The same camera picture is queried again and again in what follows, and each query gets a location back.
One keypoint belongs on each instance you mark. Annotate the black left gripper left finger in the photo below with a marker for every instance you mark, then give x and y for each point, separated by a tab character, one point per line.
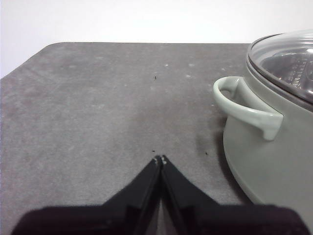
102	218

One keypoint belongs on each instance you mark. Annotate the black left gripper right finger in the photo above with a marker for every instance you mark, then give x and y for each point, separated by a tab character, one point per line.
220	220

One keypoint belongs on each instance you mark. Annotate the glass lid with green knob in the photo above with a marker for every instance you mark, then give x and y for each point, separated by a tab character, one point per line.
286	63

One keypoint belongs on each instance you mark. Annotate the pale green electric steamer pot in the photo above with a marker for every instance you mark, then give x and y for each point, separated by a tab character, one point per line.
269	166

